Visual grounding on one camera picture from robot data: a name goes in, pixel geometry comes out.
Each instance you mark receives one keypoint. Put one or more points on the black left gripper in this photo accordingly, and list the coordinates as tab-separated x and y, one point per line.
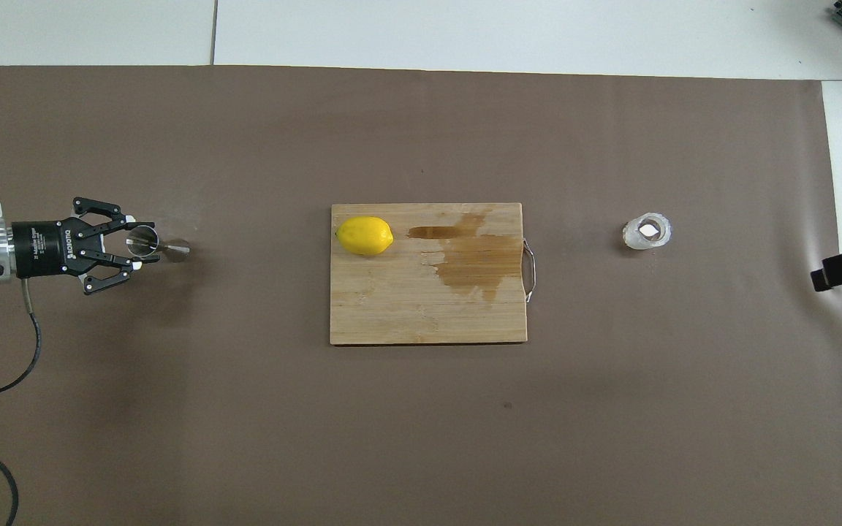
41	250

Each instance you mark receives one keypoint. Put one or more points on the steel double jigger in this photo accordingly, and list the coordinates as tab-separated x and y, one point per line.
176	249

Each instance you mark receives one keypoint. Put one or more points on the clear textured glass cup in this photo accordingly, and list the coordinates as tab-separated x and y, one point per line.
647	232

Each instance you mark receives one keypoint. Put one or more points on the brown paper table mat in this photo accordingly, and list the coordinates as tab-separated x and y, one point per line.
245	146

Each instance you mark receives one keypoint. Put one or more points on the yellow lemon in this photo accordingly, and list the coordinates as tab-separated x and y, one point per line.
364	235

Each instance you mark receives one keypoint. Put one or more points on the wooden cutting board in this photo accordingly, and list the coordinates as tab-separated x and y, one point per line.
392	307

